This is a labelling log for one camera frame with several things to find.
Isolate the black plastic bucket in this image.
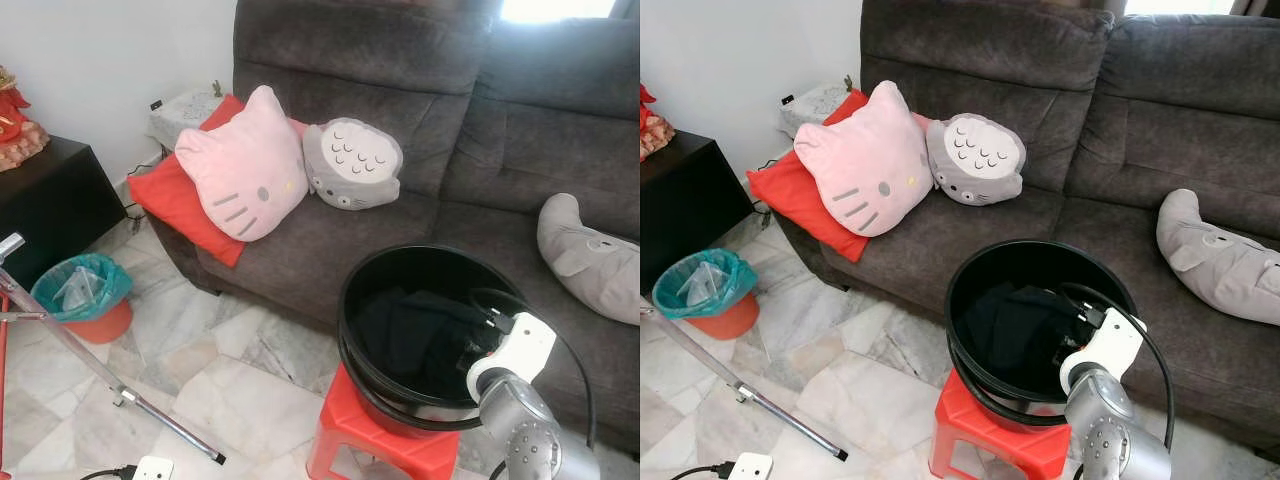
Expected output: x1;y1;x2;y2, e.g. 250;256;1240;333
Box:
944;237;1142;435
336;242;533;438

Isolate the silver metal clothes rack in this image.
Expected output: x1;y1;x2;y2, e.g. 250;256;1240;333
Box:
0;232;229;467
640;304;852;464

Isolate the long grey plush toy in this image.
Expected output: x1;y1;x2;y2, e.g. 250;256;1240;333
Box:
536;192;640;327
1154;187;1280;327

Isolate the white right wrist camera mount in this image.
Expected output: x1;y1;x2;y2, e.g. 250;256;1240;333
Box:
464;311;559;398
1059;304;1147;395

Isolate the red square cushion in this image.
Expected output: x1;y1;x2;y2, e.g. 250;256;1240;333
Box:
746;87;933;264
126;94;307;269

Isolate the pink cat face cushion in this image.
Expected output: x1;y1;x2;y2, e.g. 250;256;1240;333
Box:
174;84;312;244
792;79;937;239

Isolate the grey totoro cushion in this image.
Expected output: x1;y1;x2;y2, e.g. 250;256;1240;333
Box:
924;112;1029;208
301;117;405;212

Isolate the red fortune god figurine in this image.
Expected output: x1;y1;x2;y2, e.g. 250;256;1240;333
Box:
640;84;677;163
0;64;52;174

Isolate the clear plastic wrapper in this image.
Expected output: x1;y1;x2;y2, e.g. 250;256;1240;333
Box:
52;264;104;309
677;260;726;306

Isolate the red plastic stool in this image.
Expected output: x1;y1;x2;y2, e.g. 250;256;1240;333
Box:
306;361;462;480
927;369;1074;480

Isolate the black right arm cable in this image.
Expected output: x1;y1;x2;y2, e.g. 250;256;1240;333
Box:
1058;282;1177;453
468;287;599;453

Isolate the black TV cabinet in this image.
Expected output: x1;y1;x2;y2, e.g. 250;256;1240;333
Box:
640;129;757;298
0;134;130;293

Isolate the dark grey fabric sofa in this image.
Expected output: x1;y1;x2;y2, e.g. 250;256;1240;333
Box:
773;0;1280;466
148;0;640;456

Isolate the orange waste bin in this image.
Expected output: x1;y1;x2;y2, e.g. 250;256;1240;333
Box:
685;295;760;342
62;298;135;346

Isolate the teal bin liner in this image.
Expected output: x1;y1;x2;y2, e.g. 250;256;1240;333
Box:
651;247;760;321
29;252;135;323

